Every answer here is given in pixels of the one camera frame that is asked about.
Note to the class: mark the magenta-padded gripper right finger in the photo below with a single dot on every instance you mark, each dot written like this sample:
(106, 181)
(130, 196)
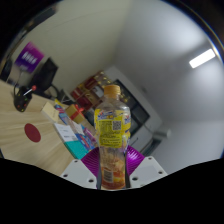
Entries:
(148, 170)

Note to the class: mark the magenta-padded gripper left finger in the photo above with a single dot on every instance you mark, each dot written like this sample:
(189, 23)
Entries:
(78, 173)

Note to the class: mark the yellow-labelled drink bottle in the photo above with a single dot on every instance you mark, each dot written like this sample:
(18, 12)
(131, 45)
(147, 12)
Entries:
(112, 133)

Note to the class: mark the teal book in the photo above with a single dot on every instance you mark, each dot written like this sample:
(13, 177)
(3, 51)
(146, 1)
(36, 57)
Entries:
(77, 149)

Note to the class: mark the blue colourful book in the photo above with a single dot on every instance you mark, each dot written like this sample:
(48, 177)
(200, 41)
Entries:
(87, 137)

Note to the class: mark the white air conditioner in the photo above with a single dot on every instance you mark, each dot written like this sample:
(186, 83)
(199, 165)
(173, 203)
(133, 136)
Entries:
(162, 134)

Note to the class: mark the yellow gift box red ribbon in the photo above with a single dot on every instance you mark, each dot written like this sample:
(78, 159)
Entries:
(75, 113)

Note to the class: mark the flat round red coaster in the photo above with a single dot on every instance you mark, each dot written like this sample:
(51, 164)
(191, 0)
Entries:
(32, 132)

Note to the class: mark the pale yellow notepad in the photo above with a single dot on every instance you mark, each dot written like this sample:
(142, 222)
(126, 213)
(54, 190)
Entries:
(50, 111)

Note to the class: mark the wooden shelf unit with trophies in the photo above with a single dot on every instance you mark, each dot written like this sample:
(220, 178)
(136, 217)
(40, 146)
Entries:
(96, 87)

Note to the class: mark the black mug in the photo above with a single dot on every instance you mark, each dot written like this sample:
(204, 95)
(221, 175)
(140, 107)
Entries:
(22, 101)

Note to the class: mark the red-tipped stirrer stick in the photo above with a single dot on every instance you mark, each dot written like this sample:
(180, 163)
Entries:
(33, 88)

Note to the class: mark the black office chair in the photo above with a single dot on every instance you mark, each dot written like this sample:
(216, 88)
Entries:
(45, 75)

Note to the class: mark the ceiling tube light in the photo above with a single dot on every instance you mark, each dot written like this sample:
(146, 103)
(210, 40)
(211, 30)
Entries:
(202, 58)

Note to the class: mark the purple sign board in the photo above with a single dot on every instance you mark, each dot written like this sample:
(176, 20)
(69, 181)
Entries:
(29, 56)

